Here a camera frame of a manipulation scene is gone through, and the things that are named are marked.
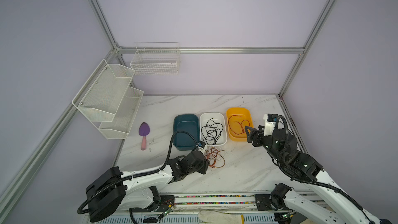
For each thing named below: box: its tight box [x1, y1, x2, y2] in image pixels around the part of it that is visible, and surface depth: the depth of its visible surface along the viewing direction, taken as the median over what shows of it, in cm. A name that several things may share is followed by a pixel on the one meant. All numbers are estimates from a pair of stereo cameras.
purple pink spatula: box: [138, 121, 151, 151], surface depth 103 cm
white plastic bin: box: [199, 112, 228, 146], surface depth 100 cm
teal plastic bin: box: [173, 114, 201, 151], surface depth 101 cm
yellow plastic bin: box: [225, 107, 254, 142], surface depth 104 cm
